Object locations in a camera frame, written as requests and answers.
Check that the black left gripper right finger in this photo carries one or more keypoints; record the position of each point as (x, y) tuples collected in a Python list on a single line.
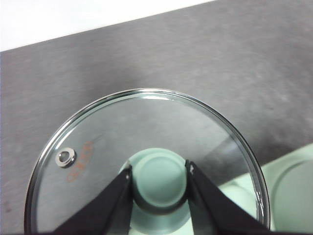
[(215, 213)]

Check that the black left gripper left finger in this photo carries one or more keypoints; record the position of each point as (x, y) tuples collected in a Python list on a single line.
[(107, 210)]

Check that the glass pot lid green knob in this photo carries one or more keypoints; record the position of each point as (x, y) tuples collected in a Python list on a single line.
[(159, 181)]

